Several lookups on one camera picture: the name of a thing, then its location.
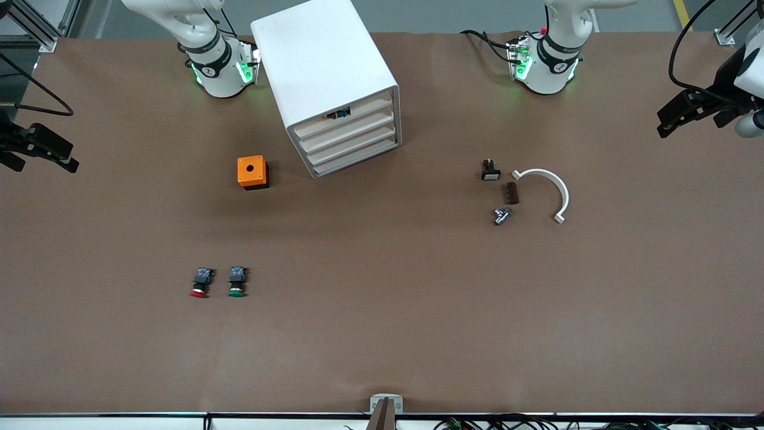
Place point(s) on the aluminium corner bracket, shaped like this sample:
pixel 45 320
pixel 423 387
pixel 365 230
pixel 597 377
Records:
pixel 724 37

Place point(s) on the chrome angle valve fitting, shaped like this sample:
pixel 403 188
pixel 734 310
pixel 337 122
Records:
pixel 502 215

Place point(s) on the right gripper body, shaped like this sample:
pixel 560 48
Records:
pixel 7 138

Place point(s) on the black white-faced rectangular push button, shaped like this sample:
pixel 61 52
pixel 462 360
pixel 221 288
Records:
pixel 490 173

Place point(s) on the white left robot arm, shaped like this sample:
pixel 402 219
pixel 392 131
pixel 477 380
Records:
pixel 555 65

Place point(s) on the white drawer cabinet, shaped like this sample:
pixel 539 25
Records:
pixel 322 54

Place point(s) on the brown rectangular block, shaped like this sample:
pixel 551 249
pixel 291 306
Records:
pixel 510 193

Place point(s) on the beige cabinet drawer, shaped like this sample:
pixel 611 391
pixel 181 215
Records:
pixel 358 160
pixel 310 129
pixel 334 138
pixel 346 149

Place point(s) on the silver table edge bracket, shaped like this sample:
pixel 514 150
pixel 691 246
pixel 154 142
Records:
pixel 376 403

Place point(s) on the red push button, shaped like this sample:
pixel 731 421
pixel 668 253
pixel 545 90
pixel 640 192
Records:
pixel 200 291

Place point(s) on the orange box with hole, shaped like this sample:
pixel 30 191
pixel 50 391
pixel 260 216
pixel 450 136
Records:
pixel 243 173

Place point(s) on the aluminium frame profile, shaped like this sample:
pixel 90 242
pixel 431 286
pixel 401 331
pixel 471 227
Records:
pixel 33 24

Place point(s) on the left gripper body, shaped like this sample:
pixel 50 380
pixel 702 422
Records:
pixel 724 78

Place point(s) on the green push button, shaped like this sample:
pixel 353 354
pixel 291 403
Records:
pixel 237 291

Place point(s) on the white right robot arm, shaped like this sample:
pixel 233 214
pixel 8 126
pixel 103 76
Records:
pixel 218 74

